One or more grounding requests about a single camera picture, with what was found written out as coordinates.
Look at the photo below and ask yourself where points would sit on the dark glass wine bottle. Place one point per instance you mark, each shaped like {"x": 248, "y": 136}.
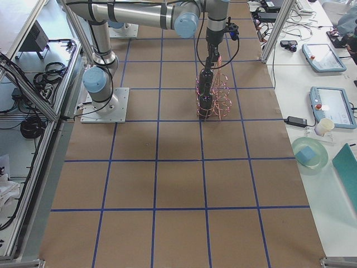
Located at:
{"x": 205, "y": 81}

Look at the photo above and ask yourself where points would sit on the teal board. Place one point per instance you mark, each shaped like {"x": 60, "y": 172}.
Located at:
{"x": 345, "y": 164}

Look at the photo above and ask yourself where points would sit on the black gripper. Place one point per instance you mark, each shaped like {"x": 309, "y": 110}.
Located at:
{"x": 214, "y": 37}

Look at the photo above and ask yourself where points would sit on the copper wire wine rack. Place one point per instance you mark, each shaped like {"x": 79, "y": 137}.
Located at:
{"x": 220, "y": 91}

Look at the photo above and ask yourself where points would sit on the dark bottle in rack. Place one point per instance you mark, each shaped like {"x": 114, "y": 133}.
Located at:
{"x": 205, "y": 101}

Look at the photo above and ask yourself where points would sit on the blue foam cube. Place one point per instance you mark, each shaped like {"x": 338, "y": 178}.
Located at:
{"x": 305, "y": 155}

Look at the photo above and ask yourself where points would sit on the far blue teach pendant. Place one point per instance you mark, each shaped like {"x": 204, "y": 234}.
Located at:
{"x": 323, "y": 58}

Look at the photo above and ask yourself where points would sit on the small black power adapter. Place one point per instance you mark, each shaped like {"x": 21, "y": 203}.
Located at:
{"x": 296, "y": 121}

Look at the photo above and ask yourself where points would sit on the aluminium frame post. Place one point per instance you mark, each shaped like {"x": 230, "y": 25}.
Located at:
{"x": 277, "y": 28}

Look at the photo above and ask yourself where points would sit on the blue teach pendant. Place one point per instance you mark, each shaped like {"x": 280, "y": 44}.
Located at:
{"x": 323, "y": 58}
{"x": 332, "y": 103}

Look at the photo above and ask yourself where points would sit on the black power brick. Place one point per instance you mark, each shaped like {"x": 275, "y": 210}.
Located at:
{"x": 269, "y": 17}

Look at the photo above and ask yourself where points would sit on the near blue teach pendant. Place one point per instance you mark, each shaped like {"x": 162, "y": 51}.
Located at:
{"x": 332, "y": 103}

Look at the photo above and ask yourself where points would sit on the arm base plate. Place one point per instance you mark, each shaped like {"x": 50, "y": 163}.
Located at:
{"x": 114, "y": 112}
{"x": 127, "y": 31}

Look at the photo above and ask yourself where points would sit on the white crumpled cloth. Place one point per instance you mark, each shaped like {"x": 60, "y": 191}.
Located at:
{"x": 10, "y": 190}

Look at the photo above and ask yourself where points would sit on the white paper cup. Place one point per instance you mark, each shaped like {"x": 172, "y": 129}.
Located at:
{"x": 324, "y": 126}

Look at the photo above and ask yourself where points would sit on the green glass plate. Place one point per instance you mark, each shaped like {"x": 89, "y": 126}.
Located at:
{"x": 316, "y": 164}

